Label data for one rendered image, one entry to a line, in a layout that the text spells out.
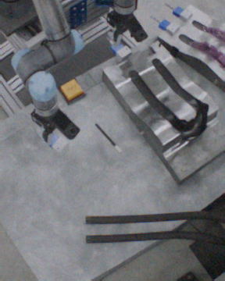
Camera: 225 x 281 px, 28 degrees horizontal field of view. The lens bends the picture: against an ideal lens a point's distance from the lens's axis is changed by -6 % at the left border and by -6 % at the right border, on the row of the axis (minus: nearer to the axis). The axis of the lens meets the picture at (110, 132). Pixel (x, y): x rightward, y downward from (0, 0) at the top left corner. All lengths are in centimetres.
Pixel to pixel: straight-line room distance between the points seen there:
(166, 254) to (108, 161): 90
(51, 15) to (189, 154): 72
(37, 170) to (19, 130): 17
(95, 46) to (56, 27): 130
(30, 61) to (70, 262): 71
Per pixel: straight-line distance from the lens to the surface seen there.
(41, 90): 129
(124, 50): 186
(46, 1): 131
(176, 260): 246
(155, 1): 314
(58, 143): 168
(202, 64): 184
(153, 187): 169
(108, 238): 159
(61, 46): 138
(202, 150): 170
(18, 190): 170
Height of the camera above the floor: 241
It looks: 67 degrees down
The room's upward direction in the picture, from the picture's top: 3 degrees clockwise
